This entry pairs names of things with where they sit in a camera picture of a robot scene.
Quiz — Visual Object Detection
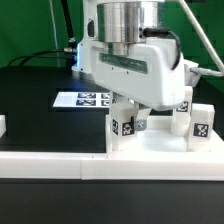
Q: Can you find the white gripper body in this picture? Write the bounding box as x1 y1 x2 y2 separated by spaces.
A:
92 40 185 111

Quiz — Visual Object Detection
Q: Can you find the white square table top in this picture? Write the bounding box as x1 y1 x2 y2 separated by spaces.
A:
106 115 224 158

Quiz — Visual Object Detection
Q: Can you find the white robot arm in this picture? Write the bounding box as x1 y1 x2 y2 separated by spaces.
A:
72 0 185 131

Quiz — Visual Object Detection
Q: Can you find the white marker sheet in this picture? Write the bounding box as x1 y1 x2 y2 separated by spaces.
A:
53 92 110 108

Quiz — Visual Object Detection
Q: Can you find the white U-shaped fence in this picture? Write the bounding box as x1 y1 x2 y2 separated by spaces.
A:
0 114 224 181

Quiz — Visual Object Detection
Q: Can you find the black cable bundle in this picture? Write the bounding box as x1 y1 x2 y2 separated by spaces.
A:
7 0 78 68

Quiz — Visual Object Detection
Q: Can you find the white thin cable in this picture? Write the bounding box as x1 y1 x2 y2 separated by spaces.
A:
48 0 61 68

